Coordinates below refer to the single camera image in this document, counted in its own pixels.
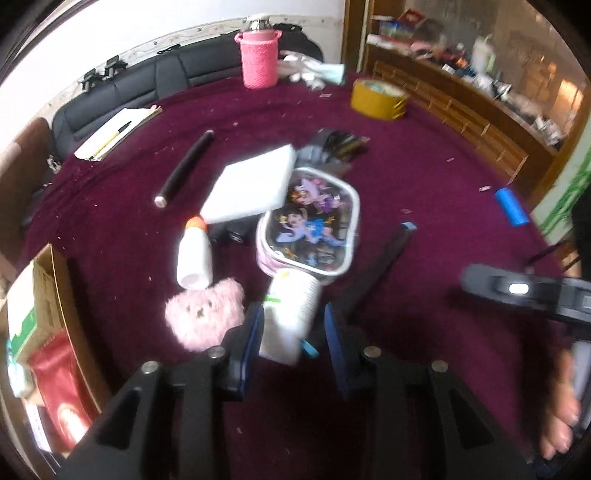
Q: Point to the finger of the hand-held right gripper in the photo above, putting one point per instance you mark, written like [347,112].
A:
[388,258]

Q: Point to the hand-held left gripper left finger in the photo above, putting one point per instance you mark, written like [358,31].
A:
[251,341]

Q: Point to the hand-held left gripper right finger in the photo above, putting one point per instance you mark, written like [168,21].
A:
[334,350]

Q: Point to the white cylindrical bottle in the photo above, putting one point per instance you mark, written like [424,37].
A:
[291,314]

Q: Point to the pink plush bear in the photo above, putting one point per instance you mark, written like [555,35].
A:
[203,314]

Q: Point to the cartoon print clear pouch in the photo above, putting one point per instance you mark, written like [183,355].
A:
[309,221]

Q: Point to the white glue bottle orange cap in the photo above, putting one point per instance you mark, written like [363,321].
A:
[194,258]

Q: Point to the white foam block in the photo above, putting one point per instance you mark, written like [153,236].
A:
[249,184]

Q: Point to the brown cardboard box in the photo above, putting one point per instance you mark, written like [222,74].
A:
[69,295]

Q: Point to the person's right hand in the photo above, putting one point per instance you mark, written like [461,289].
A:
[558,415]

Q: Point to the blue cylindrical battery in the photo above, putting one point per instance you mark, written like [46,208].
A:
[511,205]

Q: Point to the black toy car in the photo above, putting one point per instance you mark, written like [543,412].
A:
[235,233]

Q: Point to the yellow tape roll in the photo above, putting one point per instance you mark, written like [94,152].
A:
[374,104]

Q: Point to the wooden shelf unit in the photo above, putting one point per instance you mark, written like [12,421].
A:
[461,110]

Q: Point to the black flashlight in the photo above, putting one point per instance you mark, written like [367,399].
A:
[184,168]

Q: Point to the red packet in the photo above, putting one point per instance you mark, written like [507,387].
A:
[60,392]

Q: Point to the green and white box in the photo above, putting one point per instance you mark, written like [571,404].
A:
[32,314]

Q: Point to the white plastic jug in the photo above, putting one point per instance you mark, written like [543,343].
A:
[484,53]

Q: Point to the colourful cardboard box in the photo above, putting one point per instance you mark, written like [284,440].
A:
[392,30]

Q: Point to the black bag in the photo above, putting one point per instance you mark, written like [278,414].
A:
[304,44]

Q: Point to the pink crocheted bottle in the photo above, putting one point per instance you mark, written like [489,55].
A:
[258,60]

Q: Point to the yellow black pen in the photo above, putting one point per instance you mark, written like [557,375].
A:
[121,128]

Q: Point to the white notepad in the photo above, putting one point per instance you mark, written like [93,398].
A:
[136,115]

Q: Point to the black leather sofa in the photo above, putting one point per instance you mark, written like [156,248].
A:
[138,78]

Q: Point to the black clamp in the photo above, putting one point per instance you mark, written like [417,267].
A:
[90,79]
[115,65]

